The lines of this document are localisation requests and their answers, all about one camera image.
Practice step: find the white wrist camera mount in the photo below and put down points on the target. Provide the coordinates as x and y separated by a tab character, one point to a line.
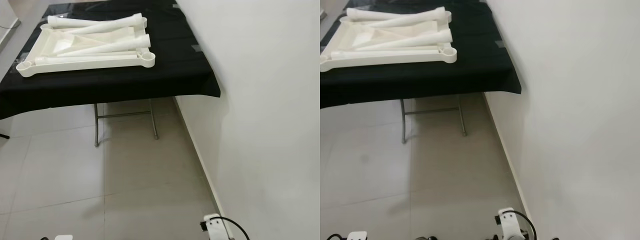
357	236
63	237
510	224
217	229

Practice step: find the grey metal table frame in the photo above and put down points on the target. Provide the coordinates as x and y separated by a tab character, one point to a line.
402	122
96	125

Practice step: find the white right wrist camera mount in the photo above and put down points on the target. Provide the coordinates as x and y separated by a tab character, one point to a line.
217	229
510	224

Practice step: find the white plastic table top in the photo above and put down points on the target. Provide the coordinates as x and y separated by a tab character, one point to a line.
90	65
390	60

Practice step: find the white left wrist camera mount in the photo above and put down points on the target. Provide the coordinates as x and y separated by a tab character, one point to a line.
63	237
357	236

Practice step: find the white plastic table leg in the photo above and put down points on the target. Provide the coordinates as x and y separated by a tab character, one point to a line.
380	51
120	23
75	58
365	14
125	45
65	22
425	16
430	38

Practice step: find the grey tape patch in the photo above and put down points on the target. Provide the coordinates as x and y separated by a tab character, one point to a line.
500	44
197	48

